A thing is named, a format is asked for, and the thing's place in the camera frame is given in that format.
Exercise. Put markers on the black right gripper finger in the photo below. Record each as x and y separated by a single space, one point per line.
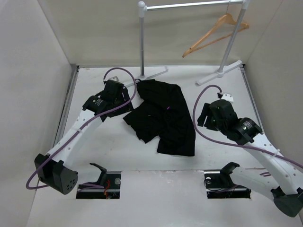
206 109
202 118

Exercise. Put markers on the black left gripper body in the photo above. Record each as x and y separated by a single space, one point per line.
119 100

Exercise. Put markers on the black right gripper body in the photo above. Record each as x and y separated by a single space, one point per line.
217 124

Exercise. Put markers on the black trousers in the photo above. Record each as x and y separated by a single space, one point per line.
163 113

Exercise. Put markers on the wooden clothes hanger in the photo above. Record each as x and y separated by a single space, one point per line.
226 19

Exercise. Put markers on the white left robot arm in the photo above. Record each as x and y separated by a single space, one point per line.
54 168

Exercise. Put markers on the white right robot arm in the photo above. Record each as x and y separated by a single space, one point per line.
286 187

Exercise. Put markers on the white metal clothes rack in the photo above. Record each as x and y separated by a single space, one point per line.
146 33

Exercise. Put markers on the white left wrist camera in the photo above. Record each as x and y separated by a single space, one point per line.
115 78

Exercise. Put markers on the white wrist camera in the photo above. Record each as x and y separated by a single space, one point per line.
226 96
115 78

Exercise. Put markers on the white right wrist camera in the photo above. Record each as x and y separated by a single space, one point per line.
226 96

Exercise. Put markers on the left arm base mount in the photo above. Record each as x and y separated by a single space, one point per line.
106 187

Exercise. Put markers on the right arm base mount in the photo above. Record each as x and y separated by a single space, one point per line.
219 185

